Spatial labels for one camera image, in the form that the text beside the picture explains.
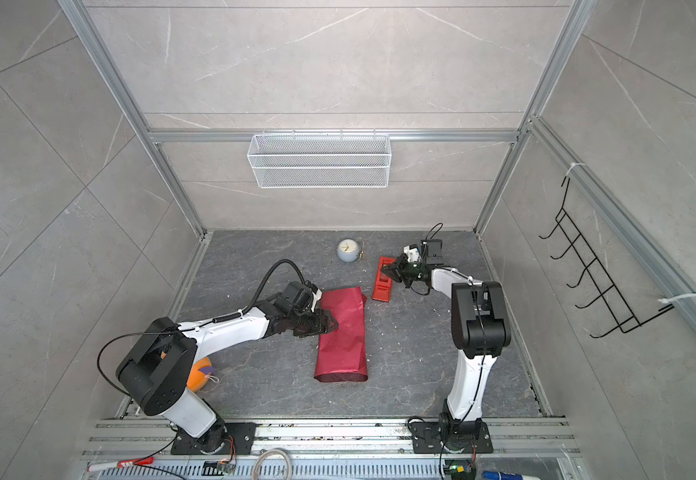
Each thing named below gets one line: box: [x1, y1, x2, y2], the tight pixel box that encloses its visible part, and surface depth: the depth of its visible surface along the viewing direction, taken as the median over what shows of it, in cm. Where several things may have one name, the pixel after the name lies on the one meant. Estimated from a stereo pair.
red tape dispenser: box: [372, 256, 396, 302], surface depth 100 cm
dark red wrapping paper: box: [314, 286, 368, 382], surface depth 85 cm
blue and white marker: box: [482, 471, 541, 480], surface depth 69 cm
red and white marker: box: [87, 456, 155, 472], surface depth 71 cm
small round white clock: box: [335, 238, 361, 263], surface depth 113 cm
